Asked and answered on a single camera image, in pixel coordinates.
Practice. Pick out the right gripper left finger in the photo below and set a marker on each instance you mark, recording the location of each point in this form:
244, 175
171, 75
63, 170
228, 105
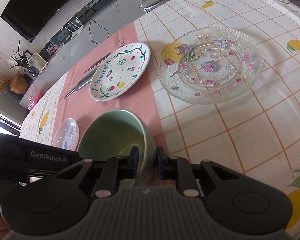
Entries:
100, 178

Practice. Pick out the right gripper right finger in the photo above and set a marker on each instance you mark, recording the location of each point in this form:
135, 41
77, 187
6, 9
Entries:
193, 180

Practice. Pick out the green ceramic bowl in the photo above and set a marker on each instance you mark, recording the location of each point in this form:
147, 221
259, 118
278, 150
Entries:
115, 133

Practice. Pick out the clear glass sticker plate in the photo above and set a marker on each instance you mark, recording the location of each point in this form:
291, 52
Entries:
209, 66

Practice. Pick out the small white sticker plate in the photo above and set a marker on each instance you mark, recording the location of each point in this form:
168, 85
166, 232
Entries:
67, 135

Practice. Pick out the pink storage box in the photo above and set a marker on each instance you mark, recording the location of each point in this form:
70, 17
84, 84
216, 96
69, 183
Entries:
33, 100

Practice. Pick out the brown round vase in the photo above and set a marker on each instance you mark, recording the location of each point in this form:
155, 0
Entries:
18, 84

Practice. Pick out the white fruity painted plate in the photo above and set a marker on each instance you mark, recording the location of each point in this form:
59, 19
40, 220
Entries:
119, 71

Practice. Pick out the blue patterned vase plant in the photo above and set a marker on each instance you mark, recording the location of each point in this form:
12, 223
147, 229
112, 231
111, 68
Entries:
21, 60

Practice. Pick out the lemon checkered tablecloth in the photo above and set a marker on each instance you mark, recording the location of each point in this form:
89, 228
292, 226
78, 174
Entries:
257, 134

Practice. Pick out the white wifi router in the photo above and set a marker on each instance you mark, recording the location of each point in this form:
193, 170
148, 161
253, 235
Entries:
74, 26

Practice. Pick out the black television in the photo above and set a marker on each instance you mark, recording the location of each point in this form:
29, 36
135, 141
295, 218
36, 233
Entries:
29, 17

